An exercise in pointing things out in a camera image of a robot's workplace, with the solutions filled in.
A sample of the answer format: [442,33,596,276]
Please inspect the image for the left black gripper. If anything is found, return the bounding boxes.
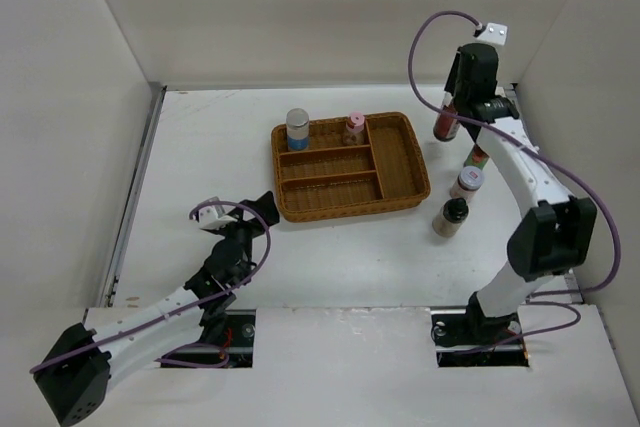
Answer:
[214,191,277,258]

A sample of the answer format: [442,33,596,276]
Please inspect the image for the tall dark vinegar bottle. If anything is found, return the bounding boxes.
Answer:
[433,92,460,142]

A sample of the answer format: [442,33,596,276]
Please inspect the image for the green red sauce bottle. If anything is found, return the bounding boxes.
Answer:
[463,144,490,170]

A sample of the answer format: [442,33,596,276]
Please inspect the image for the silver-lid jar with blue label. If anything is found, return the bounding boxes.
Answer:
[286,108,310,151]

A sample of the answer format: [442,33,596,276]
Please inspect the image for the pink-cap clear spice bottle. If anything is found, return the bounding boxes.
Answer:
[342,112,365,146]

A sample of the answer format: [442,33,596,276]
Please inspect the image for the black-cap small pepper bottle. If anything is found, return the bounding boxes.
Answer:
[432,198,469,238]

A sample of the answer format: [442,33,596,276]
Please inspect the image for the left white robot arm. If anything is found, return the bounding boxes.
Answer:
[30,192,280,426]

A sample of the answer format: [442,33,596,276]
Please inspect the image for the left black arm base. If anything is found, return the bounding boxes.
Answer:
[158,310,256,369]

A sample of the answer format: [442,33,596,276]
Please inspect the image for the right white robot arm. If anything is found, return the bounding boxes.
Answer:
[447,43,597,343]

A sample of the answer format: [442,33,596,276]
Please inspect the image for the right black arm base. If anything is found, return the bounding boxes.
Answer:
[430,309,529,368]

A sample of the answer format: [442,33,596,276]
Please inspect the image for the brown wicker divided basket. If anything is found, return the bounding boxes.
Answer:
[271,112,431,223]

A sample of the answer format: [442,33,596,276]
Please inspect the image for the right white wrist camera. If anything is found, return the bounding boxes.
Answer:
[473,22,508,47]

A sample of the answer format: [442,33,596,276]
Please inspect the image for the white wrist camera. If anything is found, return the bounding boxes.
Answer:
[188,197,235,231]
[473,22,508,47]

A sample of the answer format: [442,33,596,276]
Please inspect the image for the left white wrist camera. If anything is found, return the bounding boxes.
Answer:
[188,197,235,231]

